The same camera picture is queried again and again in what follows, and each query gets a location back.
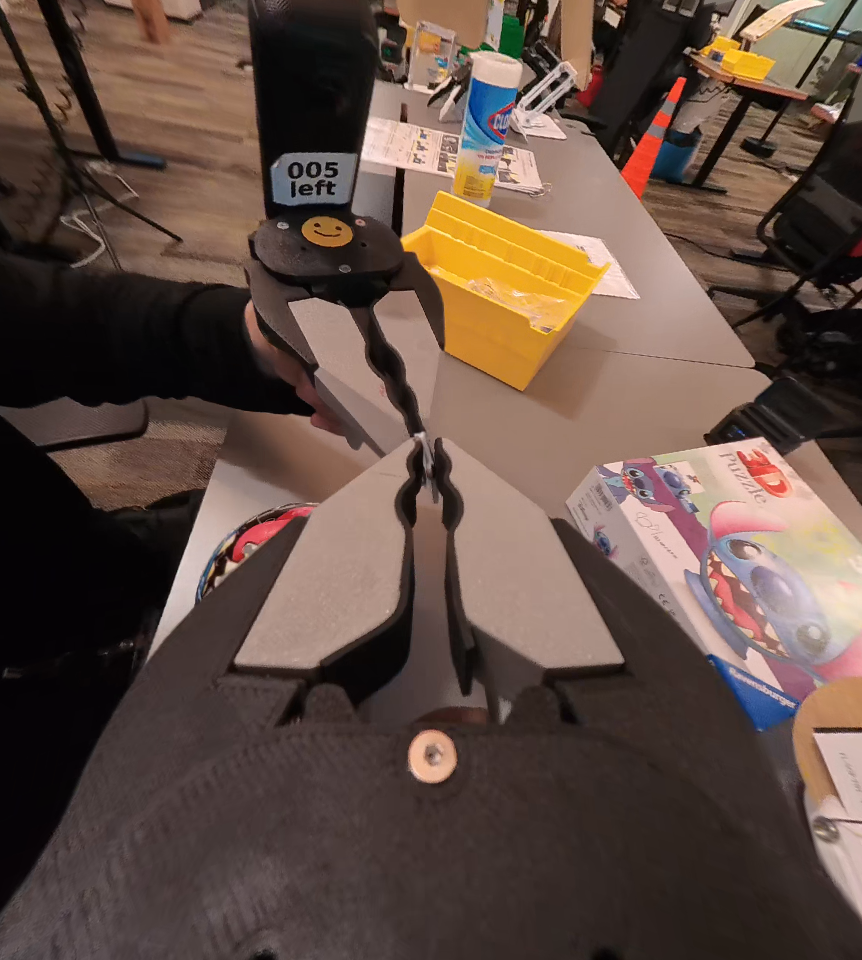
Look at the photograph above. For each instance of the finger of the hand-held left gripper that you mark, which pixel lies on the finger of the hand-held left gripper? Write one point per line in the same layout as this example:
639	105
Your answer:
333	352
416	352

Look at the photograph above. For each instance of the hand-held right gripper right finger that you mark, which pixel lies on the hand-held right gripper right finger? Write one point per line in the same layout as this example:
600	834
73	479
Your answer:
528	592

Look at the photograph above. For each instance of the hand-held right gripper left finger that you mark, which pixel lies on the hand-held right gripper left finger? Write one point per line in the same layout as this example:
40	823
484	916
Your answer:
326	585

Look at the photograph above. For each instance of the blue monster puzzle ball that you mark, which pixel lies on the blue monster puzzle ball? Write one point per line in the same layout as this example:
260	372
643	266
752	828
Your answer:
251	536

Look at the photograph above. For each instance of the small pale puzzle piece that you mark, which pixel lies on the small pale puzzle piece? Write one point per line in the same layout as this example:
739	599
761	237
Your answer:
427	469

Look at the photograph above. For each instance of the person's left forearm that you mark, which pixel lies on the person's left forearm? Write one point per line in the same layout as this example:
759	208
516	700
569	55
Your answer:
138	345

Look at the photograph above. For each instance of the colourful puzzle box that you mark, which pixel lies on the colourful puzzle box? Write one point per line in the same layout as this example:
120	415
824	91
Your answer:
738	570

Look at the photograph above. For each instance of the person's left hand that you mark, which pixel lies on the person's left hand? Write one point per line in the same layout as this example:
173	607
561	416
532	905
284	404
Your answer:
288	379

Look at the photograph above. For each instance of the yellow plastic bin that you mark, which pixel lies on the yellow plastic bin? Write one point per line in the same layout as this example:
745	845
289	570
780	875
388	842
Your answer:
491	352

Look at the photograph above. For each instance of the clear plastic bag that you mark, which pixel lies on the clear plastic bag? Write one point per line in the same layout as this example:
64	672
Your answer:
513	300

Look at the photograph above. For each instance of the printed instruction sheets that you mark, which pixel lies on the printed instruction sheets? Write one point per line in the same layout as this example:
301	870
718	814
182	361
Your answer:
416	146

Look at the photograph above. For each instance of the clear acrylic stand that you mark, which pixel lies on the clear acrylic stand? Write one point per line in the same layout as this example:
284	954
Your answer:
431	52

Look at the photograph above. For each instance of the white wipes canister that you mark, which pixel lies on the white wipes canister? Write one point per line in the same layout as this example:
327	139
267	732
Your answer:
483	127

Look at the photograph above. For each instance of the white paper sheet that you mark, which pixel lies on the white paper sheet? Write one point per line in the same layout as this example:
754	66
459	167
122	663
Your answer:
610	270

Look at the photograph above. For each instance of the black floor stand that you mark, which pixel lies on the black floor stand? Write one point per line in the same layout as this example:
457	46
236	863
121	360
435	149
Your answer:
75	67

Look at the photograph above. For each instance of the black electronic device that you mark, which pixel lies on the black electronic device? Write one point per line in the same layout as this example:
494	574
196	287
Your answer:
745	420

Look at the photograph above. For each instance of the orange traffic cone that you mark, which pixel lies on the orange traffic cone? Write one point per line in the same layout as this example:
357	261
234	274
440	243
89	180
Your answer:
652	150

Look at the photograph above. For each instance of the blue bin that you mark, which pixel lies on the blue bin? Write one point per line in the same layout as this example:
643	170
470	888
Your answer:
674	161

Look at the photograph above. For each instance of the wooden clipboard stand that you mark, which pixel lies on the wooden clipboard stand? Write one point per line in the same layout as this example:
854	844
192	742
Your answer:
835	705

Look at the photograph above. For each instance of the desk with black legs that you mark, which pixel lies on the desk with black legs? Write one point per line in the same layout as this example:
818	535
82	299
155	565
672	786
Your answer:
745	86

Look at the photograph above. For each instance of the black mesh chair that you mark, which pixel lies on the black mesh chair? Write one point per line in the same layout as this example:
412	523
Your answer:
820	217

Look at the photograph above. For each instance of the small yellow bin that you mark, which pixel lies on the small yellow bin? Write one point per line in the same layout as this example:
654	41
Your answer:
745	64

